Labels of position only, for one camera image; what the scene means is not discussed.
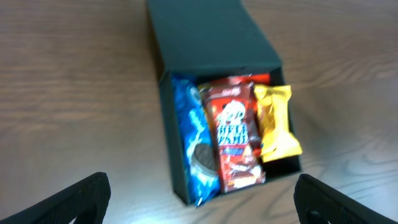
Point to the blue Oreo cookie pack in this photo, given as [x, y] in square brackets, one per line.
[198, 150]

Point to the red Meiji panda biscuit box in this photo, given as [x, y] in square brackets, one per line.
[232, 118]

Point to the black gift box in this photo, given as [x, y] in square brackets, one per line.
[204, 40]

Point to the small yellow snack packet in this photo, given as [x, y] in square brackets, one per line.
[277, 140]

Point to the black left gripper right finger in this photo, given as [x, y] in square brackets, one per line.
[318, 203]

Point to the red nut snack bag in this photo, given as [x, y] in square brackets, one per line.
[260, 78]

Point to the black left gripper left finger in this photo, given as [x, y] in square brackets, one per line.
[83, 202]

